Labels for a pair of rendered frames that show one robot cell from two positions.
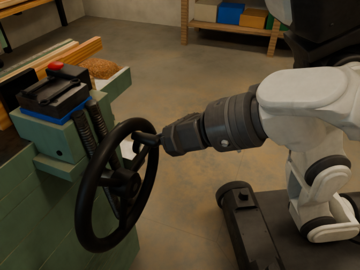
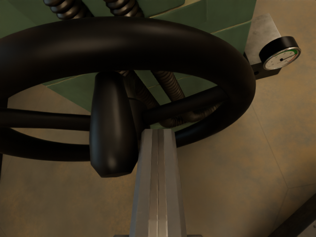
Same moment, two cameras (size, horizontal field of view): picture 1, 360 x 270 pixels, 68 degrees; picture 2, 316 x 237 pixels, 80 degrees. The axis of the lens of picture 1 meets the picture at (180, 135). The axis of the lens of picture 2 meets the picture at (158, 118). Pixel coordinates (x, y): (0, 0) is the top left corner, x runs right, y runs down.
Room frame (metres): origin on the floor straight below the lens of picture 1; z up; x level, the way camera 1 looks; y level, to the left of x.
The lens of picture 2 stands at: (0.42, 0.01, 1.01)
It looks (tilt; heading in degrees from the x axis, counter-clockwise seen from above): 66 degrees down; 95
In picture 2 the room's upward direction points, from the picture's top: 40 degrees counter-clockwise
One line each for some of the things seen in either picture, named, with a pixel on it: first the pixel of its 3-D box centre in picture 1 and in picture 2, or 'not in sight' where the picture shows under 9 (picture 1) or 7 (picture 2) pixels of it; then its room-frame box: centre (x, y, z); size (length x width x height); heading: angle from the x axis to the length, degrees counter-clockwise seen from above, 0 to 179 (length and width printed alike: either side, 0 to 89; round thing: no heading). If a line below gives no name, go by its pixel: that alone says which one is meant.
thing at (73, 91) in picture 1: (59, 89); not in sight; (0.46, 0.24, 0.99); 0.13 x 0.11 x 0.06; 157
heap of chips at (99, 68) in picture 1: (97, 65); not in sight; (0.73, 0.24, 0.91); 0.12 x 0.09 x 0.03; 67
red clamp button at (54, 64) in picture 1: (55, 65); not in sight; (0.50, 0.25, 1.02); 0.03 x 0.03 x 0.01
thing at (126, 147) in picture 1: (125, 156); (257, 50); (0.69, 0.20, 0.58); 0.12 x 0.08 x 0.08; 67
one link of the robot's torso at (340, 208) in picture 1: (321, 214); not in sight; (0.65, -0.59, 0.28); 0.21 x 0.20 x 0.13; 97
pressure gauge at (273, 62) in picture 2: (140, 147); (276, 55); (0.66, 0.13, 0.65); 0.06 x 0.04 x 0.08; 157
